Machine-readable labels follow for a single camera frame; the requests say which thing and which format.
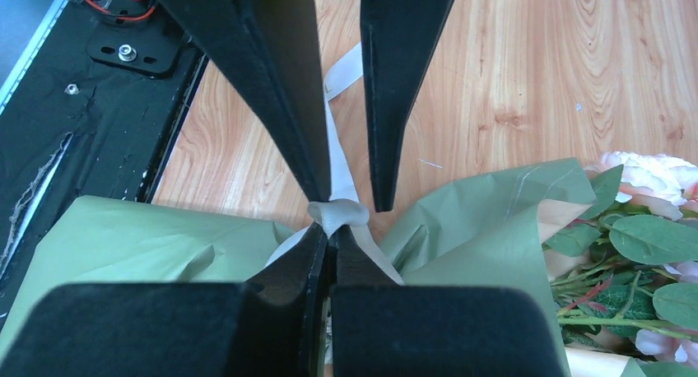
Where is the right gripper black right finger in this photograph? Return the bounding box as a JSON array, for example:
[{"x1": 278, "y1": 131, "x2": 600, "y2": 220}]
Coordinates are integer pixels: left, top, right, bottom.
[{"x1": 331, "y1": 224, "x2": 565, "y2": 376}]

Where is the fake rose stem one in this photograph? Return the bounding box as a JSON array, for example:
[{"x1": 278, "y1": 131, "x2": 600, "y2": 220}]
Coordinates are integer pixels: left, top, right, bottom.
[{"x1": 584, "y1": 151, "x2": 697, "y2": 221}]

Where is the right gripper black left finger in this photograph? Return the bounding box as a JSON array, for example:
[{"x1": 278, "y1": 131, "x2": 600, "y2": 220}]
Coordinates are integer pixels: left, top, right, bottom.
[{"x1": 1, "y1": 225, "x2": 328, "y2": 376}]

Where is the cream printed ribbon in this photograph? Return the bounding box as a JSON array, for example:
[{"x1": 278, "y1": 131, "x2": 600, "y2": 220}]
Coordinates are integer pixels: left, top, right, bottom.
[{"x1": 264, "y1": 41, "x2": 406, "y2": 377}]

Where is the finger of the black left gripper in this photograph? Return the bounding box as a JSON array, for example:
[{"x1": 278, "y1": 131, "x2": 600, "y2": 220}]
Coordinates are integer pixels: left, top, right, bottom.
[
  {"x1": 156, "y1": 0, "x2": 331, "y2": 202},
  {"x1": 360, "y1": 0, "x2": 454, "y2": 212}
]

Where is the fake rose stem three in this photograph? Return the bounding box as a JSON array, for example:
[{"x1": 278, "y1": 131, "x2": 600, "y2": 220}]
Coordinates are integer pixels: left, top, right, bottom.
[{"x1": 545, "y1": 164, "x2": 698, "y2": 365}]

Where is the wrapping paper sheet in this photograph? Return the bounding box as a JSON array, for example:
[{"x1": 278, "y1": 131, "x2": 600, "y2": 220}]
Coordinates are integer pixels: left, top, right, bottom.
[{"x1": 0, "y1": 157, "x2": 650, "y2": 377}]

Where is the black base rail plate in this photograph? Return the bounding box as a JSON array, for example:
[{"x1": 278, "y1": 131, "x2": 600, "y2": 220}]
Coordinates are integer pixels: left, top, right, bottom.
[{"x1": 1, "y1": 0, "x2": 207, "y2": 318}]

